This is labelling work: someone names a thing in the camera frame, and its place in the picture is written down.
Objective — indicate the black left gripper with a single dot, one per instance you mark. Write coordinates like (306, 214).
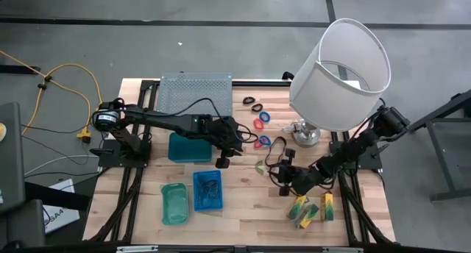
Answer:
(224, 135)

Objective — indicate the white cardboard box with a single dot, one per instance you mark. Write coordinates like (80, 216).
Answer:
(62, 220)

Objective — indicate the wide black rubber band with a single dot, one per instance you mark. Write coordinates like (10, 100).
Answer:
(267, 150)

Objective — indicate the green rubber band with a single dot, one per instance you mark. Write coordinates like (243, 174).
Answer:
(257, 167)

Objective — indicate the dark teal rubber band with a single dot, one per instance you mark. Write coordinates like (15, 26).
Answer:
(215, 188)

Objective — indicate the grey perforated metal riser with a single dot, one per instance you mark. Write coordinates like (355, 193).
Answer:
(184, 91)

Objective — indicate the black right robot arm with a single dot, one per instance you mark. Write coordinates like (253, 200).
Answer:
(349, 150)

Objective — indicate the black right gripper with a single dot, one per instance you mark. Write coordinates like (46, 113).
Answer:
(303, 181)

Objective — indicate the black table clamp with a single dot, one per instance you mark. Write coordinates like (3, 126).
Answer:
(288, 75)

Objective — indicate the light teal plastic bin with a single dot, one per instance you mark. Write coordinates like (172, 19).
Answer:
(174, 205)

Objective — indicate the thin dark rubber band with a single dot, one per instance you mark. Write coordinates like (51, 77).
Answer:
(205, 198)

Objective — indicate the silver lamp white shade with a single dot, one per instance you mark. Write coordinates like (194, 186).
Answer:
(342, 98)

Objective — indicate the dark teal plastic tub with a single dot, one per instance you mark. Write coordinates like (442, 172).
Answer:
(187, 152)

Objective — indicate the dark grey monitor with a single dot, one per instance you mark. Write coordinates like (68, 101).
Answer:
(11, 153)

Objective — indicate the black aluminium rig frame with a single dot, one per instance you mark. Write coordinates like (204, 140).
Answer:
(257, 83)

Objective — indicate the blue slotted plastic basket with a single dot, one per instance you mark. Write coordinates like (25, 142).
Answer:
(198, 205)

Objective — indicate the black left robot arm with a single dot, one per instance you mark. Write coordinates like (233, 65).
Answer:
(162, 120)

